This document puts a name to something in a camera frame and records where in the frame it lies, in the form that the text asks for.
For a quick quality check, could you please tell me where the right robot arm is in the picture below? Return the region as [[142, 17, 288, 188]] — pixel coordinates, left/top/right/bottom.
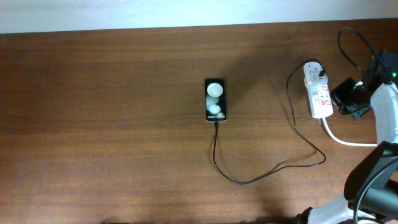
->
[[294, 50, 397, 223]]

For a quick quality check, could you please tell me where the white power strip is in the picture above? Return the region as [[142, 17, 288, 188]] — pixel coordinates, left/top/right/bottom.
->
[[307, 83, 333, 119]]

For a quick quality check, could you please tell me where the black charging cable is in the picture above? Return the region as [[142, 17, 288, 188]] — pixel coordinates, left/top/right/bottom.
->
[[212, 58, 326, 186]]

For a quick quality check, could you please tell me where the black smartphone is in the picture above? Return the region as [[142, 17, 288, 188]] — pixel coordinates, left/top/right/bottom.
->
[[205, 78, 228, 122]]

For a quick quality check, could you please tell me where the white charger plug adapter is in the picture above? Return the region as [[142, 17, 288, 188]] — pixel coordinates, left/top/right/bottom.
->
[[303, 62, 328, 88]]

